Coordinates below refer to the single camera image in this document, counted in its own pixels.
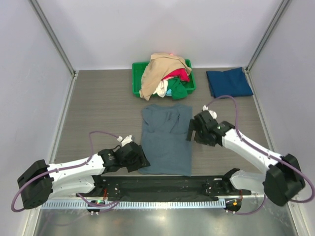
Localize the grey-blue t shirt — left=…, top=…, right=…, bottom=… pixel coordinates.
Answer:
left=139, top=104, right=192, bottom=177

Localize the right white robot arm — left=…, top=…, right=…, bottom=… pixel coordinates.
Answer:
left=187, top=111, right=305, bottom=206

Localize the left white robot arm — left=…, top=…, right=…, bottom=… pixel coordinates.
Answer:
left=17, top=142, right=150, bottom=210

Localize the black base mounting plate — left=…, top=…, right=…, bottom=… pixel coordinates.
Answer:
left=87, top=176, right=252, bottom=202

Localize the green t shirt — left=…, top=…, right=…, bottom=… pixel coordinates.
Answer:
left=167, top=77, right=188, bottom=100

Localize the light blue t shirt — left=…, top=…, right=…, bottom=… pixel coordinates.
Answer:
left=165, top=89, right=172, bottom=97

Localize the white t shirt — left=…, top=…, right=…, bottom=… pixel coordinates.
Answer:
left=153, top=80, right=168, bottom=97

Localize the folded dark blue t shirt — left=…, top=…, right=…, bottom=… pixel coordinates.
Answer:
left=206, top=67, right=253, bottom=98

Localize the red t shirt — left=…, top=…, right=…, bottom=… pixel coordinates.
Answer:
left=163, top=68, right=190, bottom=82

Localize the beige t shirt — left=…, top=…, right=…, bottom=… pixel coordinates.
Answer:
left=139, top=53, right=192, bottom=101

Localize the green plastic bin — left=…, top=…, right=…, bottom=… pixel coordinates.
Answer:
left=131, top=61, right=196, bottom=97

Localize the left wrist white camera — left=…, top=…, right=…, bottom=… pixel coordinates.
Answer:
left=117, top=135, right=135, bottom=147

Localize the wrist white camera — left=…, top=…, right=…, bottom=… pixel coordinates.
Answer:
left=117, top=135, right=135, bottom=147
left=202, top=105, right=217, bottom=119

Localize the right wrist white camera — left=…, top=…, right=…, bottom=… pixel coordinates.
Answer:
left=202, top=105, right=217, bottom=119

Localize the aluminium frame rail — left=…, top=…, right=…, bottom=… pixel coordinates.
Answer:
left=29, top=178, right=300, bottom=200

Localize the white slotted cable duct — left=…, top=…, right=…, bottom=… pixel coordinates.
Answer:
left=41, top=199, right=226, bottom=210

